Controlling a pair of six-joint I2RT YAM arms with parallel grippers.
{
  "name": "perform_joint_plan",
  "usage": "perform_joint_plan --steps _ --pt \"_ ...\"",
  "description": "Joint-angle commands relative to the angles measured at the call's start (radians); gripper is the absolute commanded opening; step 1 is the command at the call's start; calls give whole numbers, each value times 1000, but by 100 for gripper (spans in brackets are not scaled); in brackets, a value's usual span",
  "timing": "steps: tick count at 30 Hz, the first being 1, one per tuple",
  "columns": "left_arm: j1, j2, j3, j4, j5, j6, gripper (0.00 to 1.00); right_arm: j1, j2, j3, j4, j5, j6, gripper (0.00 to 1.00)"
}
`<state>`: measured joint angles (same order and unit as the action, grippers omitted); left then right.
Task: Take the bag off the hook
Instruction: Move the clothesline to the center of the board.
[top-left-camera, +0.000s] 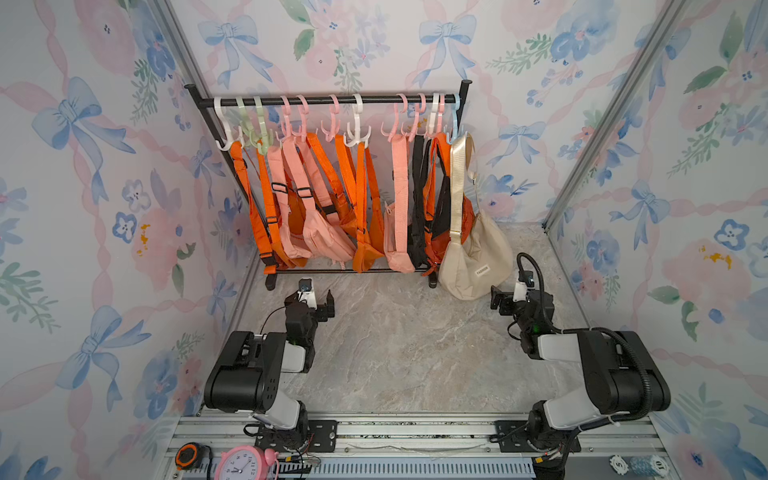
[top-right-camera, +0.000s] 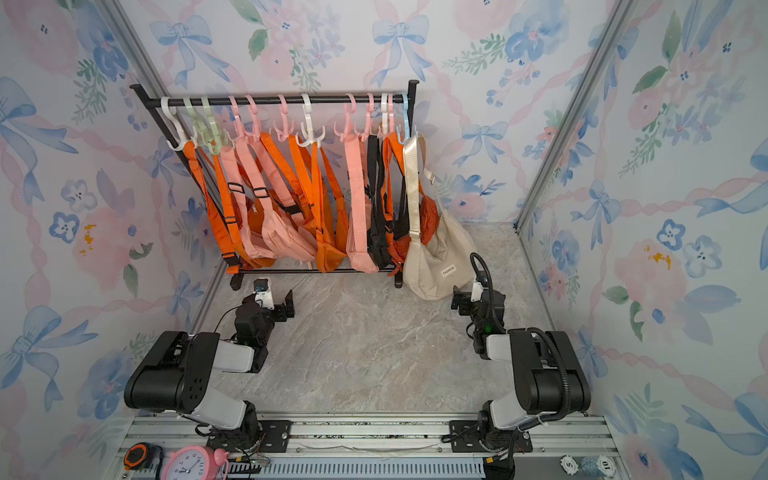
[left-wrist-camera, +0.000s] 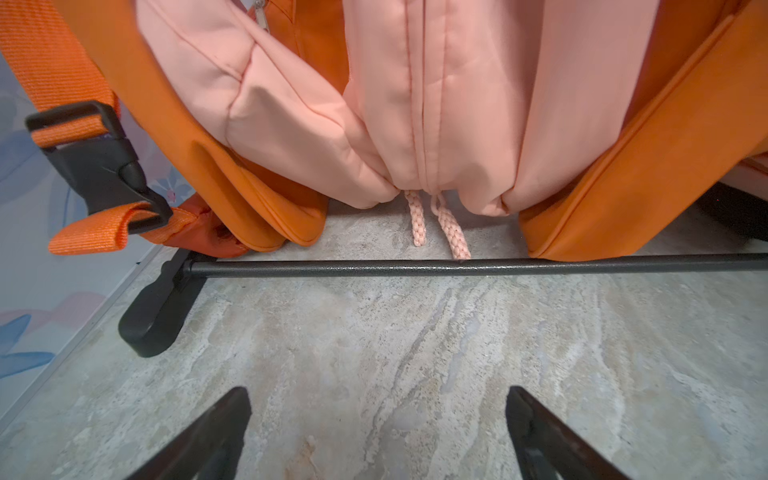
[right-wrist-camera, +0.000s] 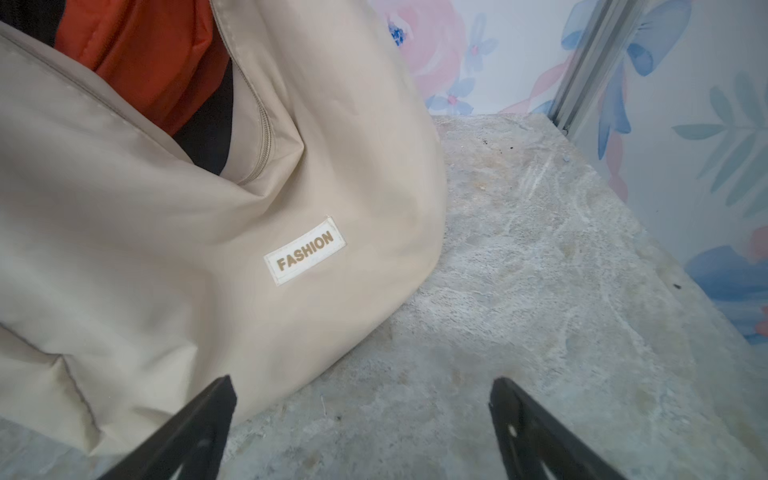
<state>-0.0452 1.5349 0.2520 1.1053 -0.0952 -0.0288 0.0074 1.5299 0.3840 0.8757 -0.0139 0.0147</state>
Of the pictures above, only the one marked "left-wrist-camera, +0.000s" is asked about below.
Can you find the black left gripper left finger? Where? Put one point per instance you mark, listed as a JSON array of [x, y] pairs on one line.
[[209, 448]]

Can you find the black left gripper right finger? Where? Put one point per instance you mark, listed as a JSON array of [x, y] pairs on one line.
[[546, 448]]

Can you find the black metal garment rack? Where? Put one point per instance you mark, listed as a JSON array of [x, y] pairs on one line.
[[153, 321]]

